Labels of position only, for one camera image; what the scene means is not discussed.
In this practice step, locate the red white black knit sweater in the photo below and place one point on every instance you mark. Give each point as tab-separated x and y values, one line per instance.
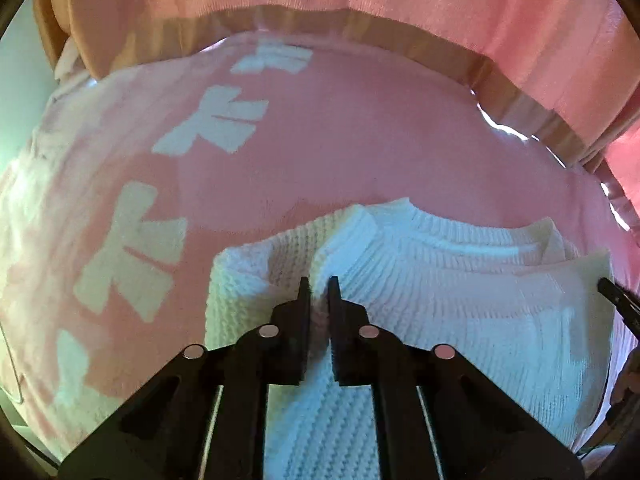
520	304

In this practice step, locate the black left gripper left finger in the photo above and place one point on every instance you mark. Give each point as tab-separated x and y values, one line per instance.
274	354

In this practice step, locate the orange pink curtain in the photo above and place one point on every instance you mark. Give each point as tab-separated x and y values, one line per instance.
565	71

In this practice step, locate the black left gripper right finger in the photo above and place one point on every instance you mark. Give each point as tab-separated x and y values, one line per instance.
366	355

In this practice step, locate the pink bed blanket white bows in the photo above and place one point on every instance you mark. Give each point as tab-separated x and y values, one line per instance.
114	211

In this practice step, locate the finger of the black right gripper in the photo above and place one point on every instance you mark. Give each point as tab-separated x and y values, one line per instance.
624	301

